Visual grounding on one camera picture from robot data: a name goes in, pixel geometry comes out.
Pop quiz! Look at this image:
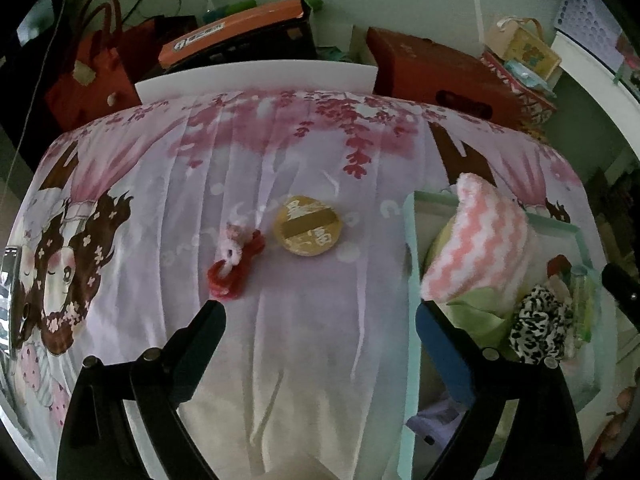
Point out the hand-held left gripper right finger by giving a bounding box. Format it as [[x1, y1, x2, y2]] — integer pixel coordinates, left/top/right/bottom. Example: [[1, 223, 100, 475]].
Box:
[[416, 300, 586, 480]]

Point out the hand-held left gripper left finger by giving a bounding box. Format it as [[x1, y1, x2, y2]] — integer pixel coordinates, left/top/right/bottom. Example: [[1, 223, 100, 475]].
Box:
[[57, 301, 226, 480]]

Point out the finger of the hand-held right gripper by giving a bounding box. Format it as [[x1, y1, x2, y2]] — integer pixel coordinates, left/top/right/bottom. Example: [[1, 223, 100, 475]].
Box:
[[601, 262, 640, 321]]

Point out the light green cloth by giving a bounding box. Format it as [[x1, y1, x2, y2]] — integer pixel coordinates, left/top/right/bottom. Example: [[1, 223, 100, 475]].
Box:
[[440, 290, 516, 351]]

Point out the purple cloth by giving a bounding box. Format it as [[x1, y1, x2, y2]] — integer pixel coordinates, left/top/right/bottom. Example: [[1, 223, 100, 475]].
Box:
[[405, 400, 471, 448]]

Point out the pink plush with red yarn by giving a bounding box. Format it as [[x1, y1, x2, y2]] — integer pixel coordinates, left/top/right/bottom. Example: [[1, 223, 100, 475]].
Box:
[[207, 220, 265, 302]]

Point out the leopard print scrunchie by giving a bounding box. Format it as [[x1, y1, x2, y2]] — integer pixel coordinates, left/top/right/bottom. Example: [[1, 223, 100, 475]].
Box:
[[507, 284, 576, 365]]

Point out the teal storage box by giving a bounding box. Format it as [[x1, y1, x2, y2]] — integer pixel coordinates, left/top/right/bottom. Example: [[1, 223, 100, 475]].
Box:
[[397, 191, 608, 480]]

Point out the pink white zigzag towel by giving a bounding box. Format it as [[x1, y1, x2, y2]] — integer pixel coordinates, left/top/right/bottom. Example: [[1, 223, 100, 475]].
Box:
[[419, 172, 538, 306]]

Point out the green plush toy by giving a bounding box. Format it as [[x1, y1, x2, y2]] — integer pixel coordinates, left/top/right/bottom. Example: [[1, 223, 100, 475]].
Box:
[[570, 267, 603, 346]]

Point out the printed blanket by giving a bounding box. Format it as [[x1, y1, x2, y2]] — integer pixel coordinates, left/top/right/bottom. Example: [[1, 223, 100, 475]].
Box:
[[0, 87, 601, 480]]

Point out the smartphone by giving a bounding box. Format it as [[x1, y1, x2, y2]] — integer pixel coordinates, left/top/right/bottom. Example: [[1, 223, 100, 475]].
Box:
[[0, 246, 22, 353]]

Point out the white shelf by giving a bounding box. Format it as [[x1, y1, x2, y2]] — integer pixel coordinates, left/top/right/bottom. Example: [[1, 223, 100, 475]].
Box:
[[550, 30, 640, 161]]

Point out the red patterned gift box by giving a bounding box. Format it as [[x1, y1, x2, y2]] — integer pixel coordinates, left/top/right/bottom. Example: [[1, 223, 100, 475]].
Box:
[[482, 52, 558, 133]]

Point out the small cardboard box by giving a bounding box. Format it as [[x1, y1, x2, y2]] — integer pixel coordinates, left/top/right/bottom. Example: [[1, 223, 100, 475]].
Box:
[[487, 16, 562, 83]]

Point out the perforated purple bin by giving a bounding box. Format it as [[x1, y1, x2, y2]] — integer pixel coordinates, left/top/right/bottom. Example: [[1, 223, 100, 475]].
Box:
[[554, 0, 638, 68]]

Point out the red paper bag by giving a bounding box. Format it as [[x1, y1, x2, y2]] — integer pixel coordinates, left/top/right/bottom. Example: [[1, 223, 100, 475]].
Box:
[[45, 0, 198, 131]]

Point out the red brown box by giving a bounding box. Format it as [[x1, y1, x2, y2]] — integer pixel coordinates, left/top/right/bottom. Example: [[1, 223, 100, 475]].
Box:
[[365, 26, 516, 126]]

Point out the orange black box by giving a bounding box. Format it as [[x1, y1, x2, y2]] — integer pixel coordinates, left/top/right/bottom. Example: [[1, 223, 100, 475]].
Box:
[[157, 0, 318, 68]]

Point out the grey cord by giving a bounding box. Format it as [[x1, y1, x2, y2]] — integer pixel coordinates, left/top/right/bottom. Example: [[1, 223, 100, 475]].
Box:
[[0, 0, 66, 201]]

